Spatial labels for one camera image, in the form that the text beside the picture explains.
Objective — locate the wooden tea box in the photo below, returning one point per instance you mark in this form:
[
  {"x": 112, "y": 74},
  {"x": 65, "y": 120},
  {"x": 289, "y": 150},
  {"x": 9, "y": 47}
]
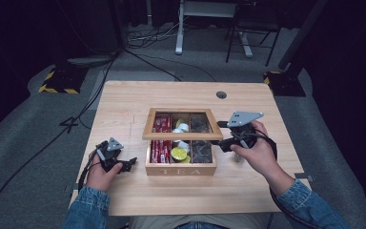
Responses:
[{"x": 152, "y": 170}]

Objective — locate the person's left hand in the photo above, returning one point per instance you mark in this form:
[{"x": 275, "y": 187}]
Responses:
[{"x": 100, "y": 178}]

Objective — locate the small green-lidded capsule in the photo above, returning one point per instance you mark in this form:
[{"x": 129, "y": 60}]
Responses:
[{"x": 180, "y": 122}]

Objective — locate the row of red tea packets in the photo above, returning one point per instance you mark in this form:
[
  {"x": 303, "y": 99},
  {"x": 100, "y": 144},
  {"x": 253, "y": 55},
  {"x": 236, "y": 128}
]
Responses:
[{"x": 160, "y": 152}]

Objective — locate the grey tape strip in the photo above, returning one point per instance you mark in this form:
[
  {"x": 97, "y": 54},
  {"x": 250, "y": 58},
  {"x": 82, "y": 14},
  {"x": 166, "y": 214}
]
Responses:
[
  {"x": 71, "y": 189},
  {"x": 303, "y": 176}
]

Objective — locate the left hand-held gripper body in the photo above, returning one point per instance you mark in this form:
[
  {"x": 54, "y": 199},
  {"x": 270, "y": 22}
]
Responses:
[{"x": 110, "y": 152}]

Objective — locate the white capsule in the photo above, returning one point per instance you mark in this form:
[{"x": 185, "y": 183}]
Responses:
[
  {"x": 184, "y": 127},
  {"x": 185, "y": 146},
  {"x": 177, "y": 130}
]

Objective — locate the pile of dark tea bags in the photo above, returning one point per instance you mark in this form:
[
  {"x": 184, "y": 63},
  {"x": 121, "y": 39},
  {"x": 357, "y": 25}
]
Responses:
[{"x": 201, "y": 152}]

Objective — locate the black stand striped base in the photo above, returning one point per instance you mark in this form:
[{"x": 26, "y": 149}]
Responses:
[
  {"x": 62, "y": 81},
  {"x": 286, "y": 84}
]

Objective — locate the glass-paned wooden box lid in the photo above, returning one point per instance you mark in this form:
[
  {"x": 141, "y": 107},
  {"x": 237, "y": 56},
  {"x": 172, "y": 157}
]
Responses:
[{"x": 181, "y": 136}]

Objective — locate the person's beige trousers lap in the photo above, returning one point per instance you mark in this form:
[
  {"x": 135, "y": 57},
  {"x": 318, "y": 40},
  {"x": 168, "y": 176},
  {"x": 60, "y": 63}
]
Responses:
[{"x": 158, "y": 222}]

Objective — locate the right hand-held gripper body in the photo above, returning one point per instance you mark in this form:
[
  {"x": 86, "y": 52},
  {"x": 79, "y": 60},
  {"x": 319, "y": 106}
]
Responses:
[{"x": 243, "y": 127}]

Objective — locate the person's right hand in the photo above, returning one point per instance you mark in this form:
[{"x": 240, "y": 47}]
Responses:
[{"x": 260, "y": 159}]

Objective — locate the white desk frame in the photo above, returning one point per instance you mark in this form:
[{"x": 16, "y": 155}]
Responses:
[{"x": 179, "y": 31}]

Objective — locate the large green-lidded capsule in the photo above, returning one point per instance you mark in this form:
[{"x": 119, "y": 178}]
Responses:
[
  {"x": 187, "y": 160},
  {"x": 178, "y": 153}
]

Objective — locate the black chair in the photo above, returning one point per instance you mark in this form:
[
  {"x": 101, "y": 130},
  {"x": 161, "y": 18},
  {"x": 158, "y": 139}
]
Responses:
[{"x": 254, "y": 25}]

